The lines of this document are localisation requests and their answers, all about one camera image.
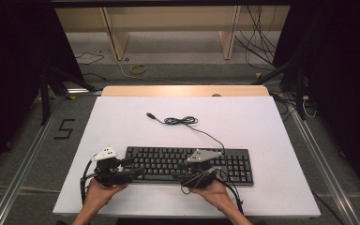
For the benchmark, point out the person's left hand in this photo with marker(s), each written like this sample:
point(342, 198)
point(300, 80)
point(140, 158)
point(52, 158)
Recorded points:
point(98, 195)

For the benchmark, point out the black metal stand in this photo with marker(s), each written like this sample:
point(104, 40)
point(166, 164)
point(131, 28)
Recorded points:
point(45, 103)
point(300, 100)

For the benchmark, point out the black computer keyboard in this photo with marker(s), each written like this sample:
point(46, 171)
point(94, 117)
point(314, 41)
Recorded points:
point(162, 162)

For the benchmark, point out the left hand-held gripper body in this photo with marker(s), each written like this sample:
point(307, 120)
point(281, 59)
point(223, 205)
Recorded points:
point(112, 178)

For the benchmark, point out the yellow tape roll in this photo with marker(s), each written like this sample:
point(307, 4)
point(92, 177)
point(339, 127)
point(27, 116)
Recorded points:
point(134, 70)

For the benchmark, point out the person's right hand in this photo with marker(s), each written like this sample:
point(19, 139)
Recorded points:
point(217, 195)

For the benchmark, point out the short silver metal bar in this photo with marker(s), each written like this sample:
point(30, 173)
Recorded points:
point(81, 91)

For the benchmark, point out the aluminium floor rail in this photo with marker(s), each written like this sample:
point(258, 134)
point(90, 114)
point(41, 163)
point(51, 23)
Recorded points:
point(22, 175)
point(325, 175)

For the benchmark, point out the light wooden table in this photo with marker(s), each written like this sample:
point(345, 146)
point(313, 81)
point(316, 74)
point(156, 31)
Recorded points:
point(168, 91)

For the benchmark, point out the light wooden shelf frame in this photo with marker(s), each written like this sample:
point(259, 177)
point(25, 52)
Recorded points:
point(118, 43)

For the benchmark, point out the black curtain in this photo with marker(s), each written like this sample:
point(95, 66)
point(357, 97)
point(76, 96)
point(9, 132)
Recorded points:
point(12, 78)
point(347, 78)

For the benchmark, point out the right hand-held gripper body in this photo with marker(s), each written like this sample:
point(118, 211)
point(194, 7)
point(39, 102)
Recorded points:
point(203, 155)

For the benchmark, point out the white foam board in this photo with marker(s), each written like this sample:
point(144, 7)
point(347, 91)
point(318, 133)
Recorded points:
point(237, 125)

